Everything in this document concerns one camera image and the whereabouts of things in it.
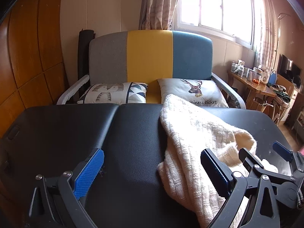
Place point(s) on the black padded folding bed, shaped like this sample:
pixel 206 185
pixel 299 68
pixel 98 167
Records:
pixel 71 128

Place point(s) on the white framed window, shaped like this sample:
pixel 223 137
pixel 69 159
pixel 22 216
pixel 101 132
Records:
pixel 213 4

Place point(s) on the patterned beige curtain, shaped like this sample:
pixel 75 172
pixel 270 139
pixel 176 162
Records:
pixel 156 4
pixel 268 28

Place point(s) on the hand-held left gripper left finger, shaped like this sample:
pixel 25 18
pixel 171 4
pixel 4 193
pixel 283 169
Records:
pixel 89 172

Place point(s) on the black monitor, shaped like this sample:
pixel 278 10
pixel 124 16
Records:
pixel 285 64

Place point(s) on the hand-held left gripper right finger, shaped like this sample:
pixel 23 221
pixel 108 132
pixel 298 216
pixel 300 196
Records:
pixel 215 172

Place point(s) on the black rolled mat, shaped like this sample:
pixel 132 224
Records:
pixel 84 52

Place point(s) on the brown paper bag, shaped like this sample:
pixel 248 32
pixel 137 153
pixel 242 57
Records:
pixel 261 105

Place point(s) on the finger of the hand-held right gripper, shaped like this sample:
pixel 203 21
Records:
pixel 282 150
pixel 244 155

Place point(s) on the deer print pillow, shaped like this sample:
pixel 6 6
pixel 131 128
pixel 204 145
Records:
pixel 173 86

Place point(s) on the wooden desk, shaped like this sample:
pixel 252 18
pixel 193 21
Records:
pixel 251 86

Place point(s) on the thin floor lamp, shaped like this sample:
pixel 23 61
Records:
pixel 276 33

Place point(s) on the blue chair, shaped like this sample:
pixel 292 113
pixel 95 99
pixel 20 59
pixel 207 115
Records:
pixel 273 77

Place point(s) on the pink cloth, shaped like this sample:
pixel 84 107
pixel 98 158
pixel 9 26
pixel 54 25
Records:
pixel 302 150

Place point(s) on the grey yellow blue sofa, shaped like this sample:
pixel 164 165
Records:
pixel 149 59

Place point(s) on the oranges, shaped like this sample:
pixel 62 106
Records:
pixel 255 81

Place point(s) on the clear storage box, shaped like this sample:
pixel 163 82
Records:
pixel 258 73

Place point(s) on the geometric patterned pillow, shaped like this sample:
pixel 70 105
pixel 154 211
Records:
pixel 106 92

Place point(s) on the cream knit sweater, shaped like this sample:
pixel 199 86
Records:
pixel 190 128

